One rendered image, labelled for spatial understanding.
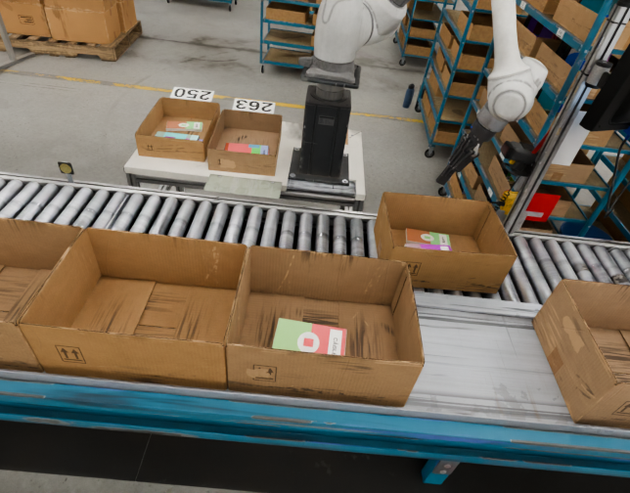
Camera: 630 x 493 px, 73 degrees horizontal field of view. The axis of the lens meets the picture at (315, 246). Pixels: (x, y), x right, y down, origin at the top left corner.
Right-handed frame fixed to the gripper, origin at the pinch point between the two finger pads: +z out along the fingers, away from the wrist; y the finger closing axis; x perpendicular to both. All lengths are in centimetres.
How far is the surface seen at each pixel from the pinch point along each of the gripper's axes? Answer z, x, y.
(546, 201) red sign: -3.0, -47.4, 11.8
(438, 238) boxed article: 21.5, -12.3, -3.8
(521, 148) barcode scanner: -16.0, -22.9, 11.8
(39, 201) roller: 74, 123, -5
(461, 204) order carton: 8.1, -13.2, 1.3
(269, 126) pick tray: 44, 55, 66
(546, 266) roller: 11, -51, -10
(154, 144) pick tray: 57, 98, 32
